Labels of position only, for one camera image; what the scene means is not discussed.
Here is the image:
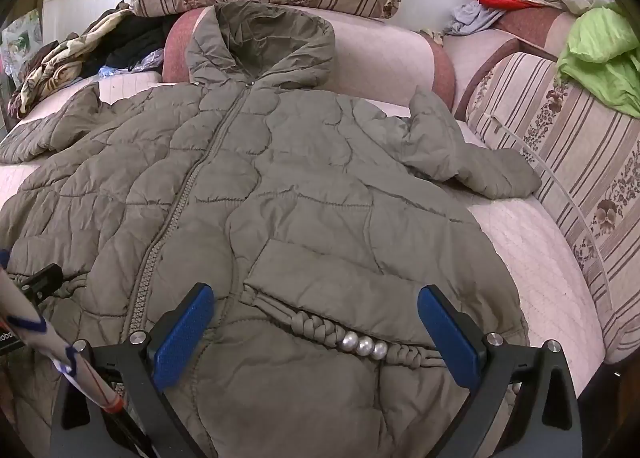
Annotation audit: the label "green cloth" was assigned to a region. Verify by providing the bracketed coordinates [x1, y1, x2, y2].
[555, 5, 640, 119]

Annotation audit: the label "pink bolster cushion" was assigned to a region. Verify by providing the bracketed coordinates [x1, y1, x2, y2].
[444, 13, 576, 111]
[162, 5, 456, 114]

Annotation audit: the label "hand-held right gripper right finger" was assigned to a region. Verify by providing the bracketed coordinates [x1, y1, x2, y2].
[417, 284, 583, 458]

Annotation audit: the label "black clothes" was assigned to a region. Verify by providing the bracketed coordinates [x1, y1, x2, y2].
[95, 15, 176, 71]

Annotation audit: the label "pink quilted bed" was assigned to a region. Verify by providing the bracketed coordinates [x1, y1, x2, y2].
[0, 70, 608, 458]

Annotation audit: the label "grey cloth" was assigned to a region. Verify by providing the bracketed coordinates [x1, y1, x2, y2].
[442, 0, 501, 36]

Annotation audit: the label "long striped floral cushion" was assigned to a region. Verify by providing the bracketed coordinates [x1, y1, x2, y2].
[465, 52, 640, 364]

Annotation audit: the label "blue plastic bag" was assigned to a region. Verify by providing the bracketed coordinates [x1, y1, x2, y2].
[97, 49, 166, 79]

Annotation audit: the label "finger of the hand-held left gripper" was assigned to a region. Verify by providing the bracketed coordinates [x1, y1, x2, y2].
[19, 265, 64, 301]

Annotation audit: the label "green floral printed bag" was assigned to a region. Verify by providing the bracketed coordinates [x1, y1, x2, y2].
[0, 8, 46, 89]

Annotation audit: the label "brown floral blanket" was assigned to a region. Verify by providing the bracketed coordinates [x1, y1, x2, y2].
[7, 8, 133, 119]

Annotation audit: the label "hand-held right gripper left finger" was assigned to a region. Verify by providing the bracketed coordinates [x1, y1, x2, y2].
[50, 283, 216, 458]

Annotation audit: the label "olive quilted hooded jacket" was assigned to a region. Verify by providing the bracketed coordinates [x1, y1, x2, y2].
[0, 0, 543, 458]

